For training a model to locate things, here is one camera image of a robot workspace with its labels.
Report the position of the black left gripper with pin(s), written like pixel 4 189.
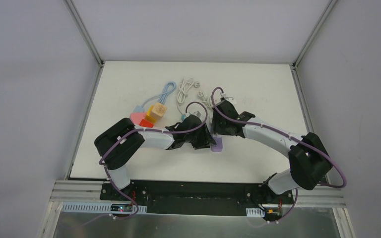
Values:
pixel 206 138

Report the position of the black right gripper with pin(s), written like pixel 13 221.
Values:
pixel 217 124

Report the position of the purple power strip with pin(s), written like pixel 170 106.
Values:
pixel 218 146

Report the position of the beige dragon cube socket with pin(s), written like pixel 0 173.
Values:
pixel 157 111

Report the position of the red cube socket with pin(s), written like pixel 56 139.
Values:
pixel 146 123

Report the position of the pink triangular socket adapter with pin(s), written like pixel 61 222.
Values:
pixel 137 117

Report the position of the light blue power strip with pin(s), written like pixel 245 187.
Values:
pixel 138 109

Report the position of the yellow cube socket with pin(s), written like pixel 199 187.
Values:
pixel 149 117

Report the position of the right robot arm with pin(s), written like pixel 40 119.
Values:
pixel 306 154

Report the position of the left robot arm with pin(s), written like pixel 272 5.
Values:
pixel 120 142

